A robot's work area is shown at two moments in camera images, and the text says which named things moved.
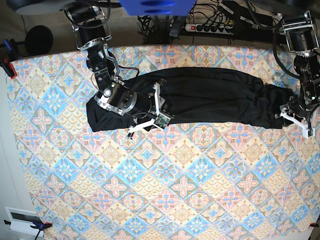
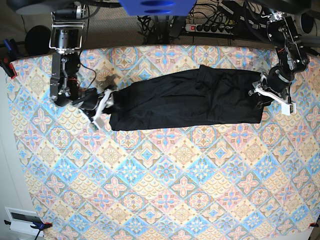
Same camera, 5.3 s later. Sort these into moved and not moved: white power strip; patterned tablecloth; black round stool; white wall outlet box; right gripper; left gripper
Moved: right gripper; left gripper
Not moved: patterned tablecloth; white power strip; black round stool; white wall outlet box
